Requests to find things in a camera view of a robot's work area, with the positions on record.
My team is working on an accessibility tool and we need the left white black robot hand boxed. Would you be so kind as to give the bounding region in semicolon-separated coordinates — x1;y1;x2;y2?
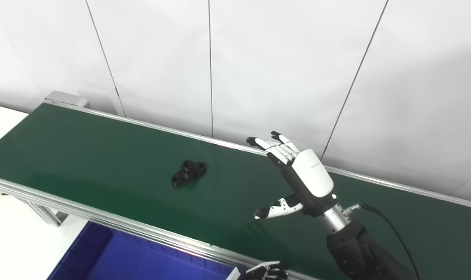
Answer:
237;261;289;280

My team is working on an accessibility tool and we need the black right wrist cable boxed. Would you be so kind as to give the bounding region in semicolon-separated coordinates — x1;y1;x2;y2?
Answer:
344;202;421;280

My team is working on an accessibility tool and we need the blue plastic bin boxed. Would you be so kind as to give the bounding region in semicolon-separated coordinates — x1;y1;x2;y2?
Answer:
47;221;240;280

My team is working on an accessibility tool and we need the black flanged bearing part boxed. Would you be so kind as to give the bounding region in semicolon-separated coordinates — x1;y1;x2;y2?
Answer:
171;159;208;188

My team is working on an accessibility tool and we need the green conveyor belt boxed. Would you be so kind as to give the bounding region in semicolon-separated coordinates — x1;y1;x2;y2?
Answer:
0;103;471;280
0;91;471;280

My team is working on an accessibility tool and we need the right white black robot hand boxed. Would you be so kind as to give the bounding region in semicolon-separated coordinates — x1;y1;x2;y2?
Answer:
246;131;336;220

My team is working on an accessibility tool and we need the aluminium conveyor leg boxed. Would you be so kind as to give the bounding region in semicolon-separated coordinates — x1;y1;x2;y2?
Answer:
16;196;68;227

